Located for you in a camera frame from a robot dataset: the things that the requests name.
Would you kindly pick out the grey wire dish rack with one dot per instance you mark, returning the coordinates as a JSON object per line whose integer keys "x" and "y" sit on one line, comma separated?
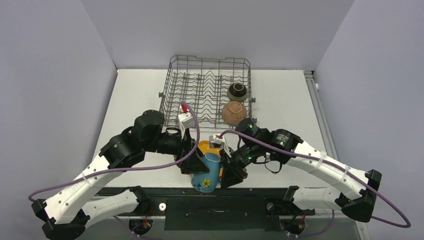
{"x": 203, "y": 83}

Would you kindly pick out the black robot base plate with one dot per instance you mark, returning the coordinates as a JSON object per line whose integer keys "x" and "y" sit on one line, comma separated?
{"x": 231, "y": 209}

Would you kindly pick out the dark patterned cream bowl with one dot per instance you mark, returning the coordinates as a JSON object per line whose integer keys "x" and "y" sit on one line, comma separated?
{"x": 237, "y": 92}

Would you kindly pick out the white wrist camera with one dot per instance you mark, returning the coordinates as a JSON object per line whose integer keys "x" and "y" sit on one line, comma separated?
{"x": 218, "y": 140}
{"x": 185, "y": 121}

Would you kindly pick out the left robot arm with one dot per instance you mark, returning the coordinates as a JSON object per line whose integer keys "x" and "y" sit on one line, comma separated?
{"x": 68, "y": 213}

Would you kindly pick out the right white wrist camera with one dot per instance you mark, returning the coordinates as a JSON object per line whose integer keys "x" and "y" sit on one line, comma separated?
{"x": 218, "y": 140}

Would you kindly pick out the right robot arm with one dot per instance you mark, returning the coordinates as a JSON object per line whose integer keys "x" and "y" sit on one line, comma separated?
{"x": 351, "y": 191}

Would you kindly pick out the aluminium rail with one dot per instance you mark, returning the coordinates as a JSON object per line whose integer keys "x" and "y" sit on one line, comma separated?
{"x": 313, "y": 89}

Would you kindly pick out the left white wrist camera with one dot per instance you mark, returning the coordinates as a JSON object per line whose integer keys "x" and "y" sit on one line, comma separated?
{"x": 185, "y": 121}

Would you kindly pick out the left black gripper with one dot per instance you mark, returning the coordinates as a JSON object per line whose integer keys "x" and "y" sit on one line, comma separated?
{"x": 195, "y": 163}

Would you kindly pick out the yellow polka dot plate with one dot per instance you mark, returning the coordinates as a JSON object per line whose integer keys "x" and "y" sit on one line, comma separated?
{"x": 205, "y": 147}

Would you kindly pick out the brown speckled cream bowl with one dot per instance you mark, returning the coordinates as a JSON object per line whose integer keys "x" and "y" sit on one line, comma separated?
{"x": 233, "y": 112}

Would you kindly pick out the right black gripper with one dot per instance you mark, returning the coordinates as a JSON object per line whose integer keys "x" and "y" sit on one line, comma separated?
{"x": 228, "y": 164}

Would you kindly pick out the blue mug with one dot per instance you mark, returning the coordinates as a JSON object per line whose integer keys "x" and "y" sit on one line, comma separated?
{"x": 207, "y": 182}

